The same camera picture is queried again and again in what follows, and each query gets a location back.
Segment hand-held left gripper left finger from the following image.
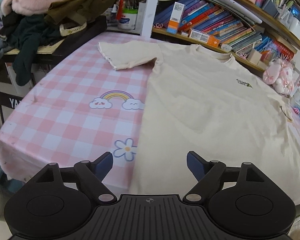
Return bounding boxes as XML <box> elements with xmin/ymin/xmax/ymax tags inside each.
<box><xmin>32</xmin><ymin>151</ymin><xmax>118</xmax><ymax>203</ymax></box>

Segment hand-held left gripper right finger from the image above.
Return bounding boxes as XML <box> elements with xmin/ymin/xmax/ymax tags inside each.
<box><xmin>182</xmin><ymin>151</ymin><xmax>268</xmax><ymax>203</ymax></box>

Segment cream t-shirt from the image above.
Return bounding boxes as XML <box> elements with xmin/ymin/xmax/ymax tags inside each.
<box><xmin>98</xmin><ymin>41</ymin><xmax>300</xmax><ymax>205</ymax></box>

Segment dark green clothes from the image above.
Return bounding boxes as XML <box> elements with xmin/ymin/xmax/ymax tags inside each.
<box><xmin>9</xmin><ymin>12</ymin><xmax>66</xmax><ymax>87</ymax></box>

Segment pink checkered table mat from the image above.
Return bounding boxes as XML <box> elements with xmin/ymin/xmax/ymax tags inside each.
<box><xmin>0</xmin><ymin>31</ymin><xmax>300</xmax><ymax>198</ymax></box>

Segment black keyboard stand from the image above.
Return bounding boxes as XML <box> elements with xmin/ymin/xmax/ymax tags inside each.
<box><xmin>0</xmin><ymin>62</ymin><xmax>25</xmax><ymax>127</ymax></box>

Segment pink plush bunny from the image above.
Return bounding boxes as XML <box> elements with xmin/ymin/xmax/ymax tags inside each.
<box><xmin>262</xmin><ymin>57</ymin><xmax>295</xmax><ymax>97</ymax></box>

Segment small beige box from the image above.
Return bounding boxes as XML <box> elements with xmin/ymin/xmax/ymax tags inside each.
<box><xmin>247</xmin><ymin>49</ymin><xmax>263</xmax><ymax>65</ymax></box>

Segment light wooden board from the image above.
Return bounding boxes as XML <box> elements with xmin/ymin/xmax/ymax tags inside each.
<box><xmin>5</xmin><ymin>39</ymin><xmax>65</xmax><ymax>56</ymax></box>

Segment black electronic keyboard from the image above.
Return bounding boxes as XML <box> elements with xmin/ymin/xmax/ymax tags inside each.
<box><xmin>0</xmin><ymin>15</ymin><xmax>108</xmax><ymax>65</ymax></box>

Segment row of colourful books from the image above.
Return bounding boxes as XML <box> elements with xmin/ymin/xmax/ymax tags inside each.
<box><xmin>152</xmin><ymin>0</ymin><xmax>295</xmax><ymax>60</ymax></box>

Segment white pen cup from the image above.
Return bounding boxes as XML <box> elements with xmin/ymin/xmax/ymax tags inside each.
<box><xmin>117</xmin><ymin>8</ymin><xmax>138</xmax><ymax>30</ymax></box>

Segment white orange blue box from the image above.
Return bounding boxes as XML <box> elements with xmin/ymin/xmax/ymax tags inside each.
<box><xmin>167</xmin><ymin>1</ymin><xmax>185</xmax><ymax>34</ymax></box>

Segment red tassel charm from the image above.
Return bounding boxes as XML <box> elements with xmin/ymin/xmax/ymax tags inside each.
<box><xmin>116</xmin><ymin>0</ymin><xmax>127</xmax><ymax>21</ymax></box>

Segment white tablet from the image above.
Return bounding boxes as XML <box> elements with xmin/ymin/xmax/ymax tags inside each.
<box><xmin>201</xmin><ymin>0</ymin><xmax>263</xmax><ymax>26</ymax></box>

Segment olive green garment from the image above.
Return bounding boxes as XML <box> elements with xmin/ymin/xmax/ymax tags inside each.
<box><xmin>44</xmin><ymin>0</ymin><xmax>118</xmax><ymax>26</ymax></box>

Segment bunch of pens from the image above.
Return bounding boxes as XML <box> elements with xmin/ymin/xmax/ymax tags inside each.
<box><xmin>124</xmin><ymin>0</ymin><xmax>140</xmax><ymax>10</ymax></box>

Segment white wooden bookshelf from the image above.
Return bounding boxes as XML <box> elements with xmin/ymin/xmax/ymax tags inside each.
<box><xmin>70</xmin><ymin>0</ymin><xmax>300</xmax><ymax>78</ymax></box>

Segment white storage container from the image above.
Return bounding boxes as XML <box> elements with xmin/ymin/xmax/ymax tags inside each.
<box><xmin>277</xmin><ymin>10</ymin><xmax>300</xmax><ymax>41</ymax></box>

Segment grey desk organiser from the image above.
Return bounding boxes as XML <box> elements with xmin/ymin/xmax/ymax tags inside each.
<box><xmin>261</xmin><ymin>0</ymin><xmax>280</xmax><ymax>18</ymax></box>

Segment cream woven strap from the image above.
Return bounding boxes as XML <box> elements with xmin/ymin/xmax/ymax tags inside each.
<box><xmin>59</xmin><ymin>22</ymin><xmax>87</xmax><ymax>37</ymax></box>

